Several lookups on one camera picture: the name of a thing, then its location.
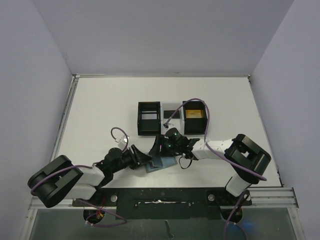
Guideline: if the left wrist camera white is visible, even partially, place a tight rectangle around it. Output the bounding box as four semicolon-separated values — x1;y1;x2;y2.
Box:
115;135;129;150

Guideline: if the gold credit card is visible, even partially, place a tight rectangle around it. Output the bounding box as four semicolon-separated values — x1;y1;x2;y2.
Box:
185;109;204;119

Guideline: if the green card holder wallet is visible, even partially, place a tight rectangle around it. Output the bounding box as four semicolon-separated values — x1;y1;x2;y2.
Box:
145;156;178;174

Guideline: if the aluminium front rail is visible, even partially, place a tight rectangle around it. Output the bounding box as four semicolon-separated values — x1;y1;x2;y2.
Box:
249;187;299;208

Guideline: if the black credit card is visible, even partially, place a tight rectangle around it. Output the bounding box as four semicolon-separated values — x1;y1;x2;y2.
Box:
163;110;181;119

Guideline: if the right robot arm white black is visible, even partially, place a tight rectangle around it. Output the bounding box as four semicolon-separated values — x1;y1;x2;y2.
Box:
148;127;272;197

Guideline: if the black white sorting tray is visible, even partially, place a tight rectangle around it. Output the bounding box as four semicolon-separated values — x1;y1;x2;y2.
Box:
137;98;208;136

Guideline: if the silver credit card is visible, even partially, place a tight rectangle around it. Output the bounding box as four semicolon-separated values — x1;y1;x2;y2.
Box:
141;112;158;120

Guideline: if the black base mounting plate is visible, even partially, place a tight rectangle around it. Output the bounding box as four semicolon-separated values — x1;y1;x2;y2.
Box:
72;187;240;220

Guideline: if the aluminium rail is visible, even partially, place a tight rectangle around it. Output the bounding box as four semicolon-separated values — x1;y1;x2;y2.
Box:
249;187;299;208
49;74;80;163

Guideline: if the aluminium left rail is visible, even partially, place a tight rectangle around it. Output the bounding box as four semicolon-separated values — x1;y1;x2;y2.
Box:
49;74;80;163

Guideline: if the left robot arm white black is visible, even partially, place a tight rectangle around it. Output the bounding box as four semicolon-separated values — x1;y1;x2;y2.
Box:
27;145;153;208

